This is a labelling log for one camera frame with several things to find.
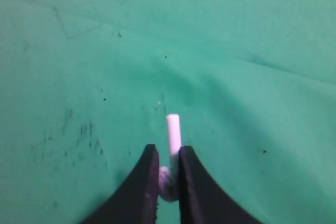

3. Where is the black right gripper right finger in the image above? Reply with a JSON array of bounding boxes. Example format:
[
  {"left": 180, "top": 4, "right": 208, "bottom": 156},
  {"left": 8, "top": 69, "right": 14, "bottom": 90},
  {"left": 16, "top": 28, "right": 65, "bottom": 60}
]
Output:
[{"left": 178, "top": 146, "right": 260, "bottom": 224}]

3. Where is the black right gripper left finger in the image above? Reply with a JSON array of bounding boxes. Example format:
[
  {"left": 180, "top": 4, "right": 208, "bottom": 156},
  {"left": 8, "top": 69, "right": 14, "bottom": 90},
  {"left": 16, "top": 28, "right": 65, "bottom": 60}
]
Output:
[{"left": 81, "top": 144, "right": 159, "bottom": 224}]

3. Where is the white bluetooth earbud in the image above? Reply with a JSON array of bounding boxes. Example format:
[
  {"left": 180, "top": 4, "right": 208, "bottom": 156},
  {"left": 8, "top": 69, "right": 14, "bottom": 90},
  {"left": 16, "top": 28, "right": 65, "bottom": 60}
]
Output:
[{"left": 159, "top": 114, "right": 182, "bottom": 202}]

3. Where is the green table cloth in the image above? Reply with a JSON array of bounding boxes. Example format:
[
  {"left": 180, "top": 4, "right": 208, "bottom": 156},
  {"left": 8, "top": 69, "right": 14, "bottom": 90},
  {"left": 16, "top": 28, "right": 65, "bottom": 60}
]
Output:
[{"left": 1, "top": 0, "right": 335, "bottom": 223}]

